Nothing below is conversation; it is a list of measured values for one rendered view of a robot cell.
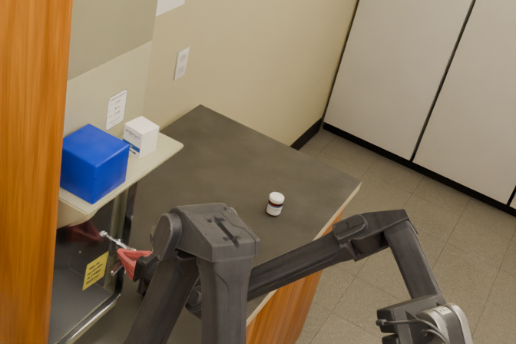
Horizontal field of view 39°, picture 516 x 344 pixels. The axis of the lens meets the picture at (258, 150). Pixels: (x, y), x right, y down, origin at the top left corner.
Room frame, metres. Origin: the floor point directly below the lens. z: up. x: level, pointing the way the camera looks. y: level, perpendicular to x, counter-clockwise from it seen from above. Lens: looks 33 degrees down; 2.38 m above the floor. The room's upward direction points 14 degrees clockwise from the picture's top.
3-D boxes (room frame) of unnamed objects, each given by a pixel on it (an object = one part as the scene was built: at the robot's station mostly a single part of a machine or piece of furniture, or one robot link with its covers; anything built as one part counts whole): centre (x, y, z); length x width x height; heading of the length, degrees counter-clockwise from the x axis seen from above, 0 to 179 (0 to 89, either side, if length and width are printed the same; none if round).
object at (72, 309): (1.20, 0.31, 1.19); 0.30 x 0.01 x 0.40; 158
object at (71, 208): (1.18, 0.27, 1.46); 0.32 x 0.12 x 0.10; 159
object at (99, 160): (1.10, 0.30, 1.56); 0.10 x 0.10 x 0.09; 69
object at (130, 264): (1.24, 0.21, 1.20); 0.09 x 0.07 x 0.07; 67
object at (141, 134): (1.25, 0.24, 1.54); 0.05 x 0.05 x 0.06; 62
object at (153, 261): (1.21, 0.15, 1.21); 0.07 x 0.07 x 0.10; 67
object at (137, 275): (1.24, 0.21, 1.23); 0.09 x 0.07 x 0.07; 67
